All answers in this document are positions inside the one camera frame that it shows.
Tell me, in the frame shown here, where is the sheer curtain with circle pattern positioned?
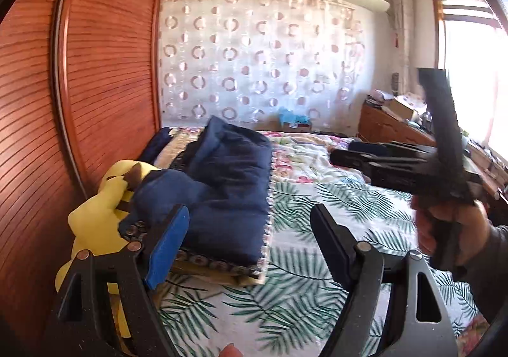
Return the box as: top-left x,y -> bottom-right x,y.
159,0 -> 368,131

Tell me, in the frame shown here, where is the brown slatted wooden wardrobe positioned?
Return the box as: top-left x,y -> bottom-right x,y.
0,0 -> 171,342

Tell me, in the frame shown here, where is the dark circle patterned pillow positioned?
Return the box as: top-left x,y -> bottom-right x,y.
119,131 -> 266,286

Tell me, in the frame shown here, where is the wooden framed window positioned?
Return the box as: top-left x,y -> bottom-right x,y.
432,0 -> 508,159

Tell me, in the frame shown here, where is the person's right forearm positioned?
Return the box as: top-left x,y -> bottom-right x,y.
456,224 -> 508,322

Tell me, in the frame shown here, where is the leaf print bed sheet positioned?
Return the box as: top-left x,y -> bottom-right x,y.
159,167 -> 489,357

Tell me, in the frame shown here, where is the person's right hand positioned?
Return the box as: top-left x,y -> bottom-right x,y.
411,198 -> 493,262

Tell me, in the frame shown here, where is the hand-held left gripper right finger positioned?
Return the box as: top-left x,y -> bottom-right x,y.
310,203 -> 457,357

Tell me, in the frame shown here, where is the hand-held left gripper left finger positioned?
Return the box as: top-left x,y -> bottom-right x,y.
42,204 -> 191,357

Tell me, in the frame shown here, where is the navy bed sheet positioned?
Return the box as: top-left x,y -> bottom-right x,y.
141,129 -> 172,163

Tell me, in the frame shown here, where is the yellow plush toy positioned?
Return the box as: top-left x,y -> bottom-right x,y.
56,160 -> 159,338

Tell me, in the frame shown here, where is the pale floral window drape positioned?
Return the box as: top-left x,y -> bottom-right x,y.
391,0 -> 415,92

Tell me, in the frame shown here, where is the low wooden cabinet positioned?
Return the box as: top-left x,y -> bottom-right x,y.
358,101 -> 508,199

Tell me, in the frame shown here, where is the cardboard box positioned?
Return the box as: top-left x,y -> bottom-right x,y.
387,97 -> 417,120

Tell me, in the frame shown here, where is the navy t-shirt with orange print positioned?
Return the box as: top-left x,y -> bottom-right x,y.
129,115 -> 274,267

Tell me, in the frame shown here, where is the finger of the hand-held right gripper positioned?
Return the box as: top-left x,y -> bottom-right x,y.
329,149 -> 382,174
347,142 -> 391,156

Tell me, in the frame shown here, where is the floral blanket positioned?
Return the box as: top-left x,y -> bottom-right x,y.
254,131 -> 370,183

